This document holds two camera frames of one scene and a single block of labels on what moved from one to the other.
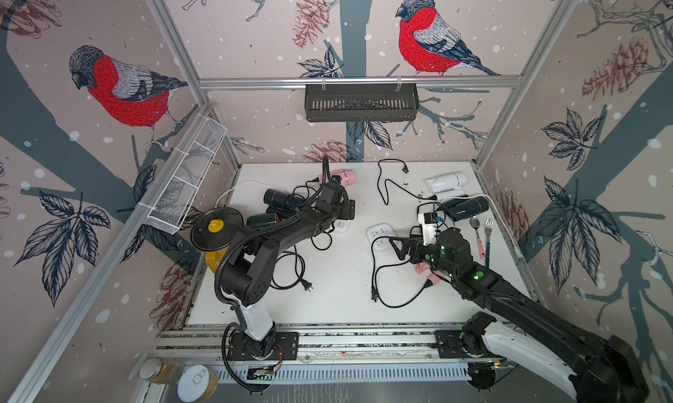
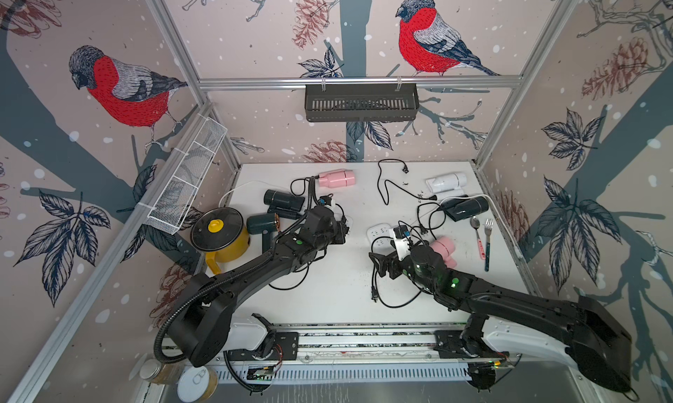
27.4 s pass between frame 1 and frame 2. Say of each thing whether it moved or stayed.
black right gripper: moved
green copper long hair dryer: stayed
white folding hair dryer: stayed
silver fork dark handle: stayed
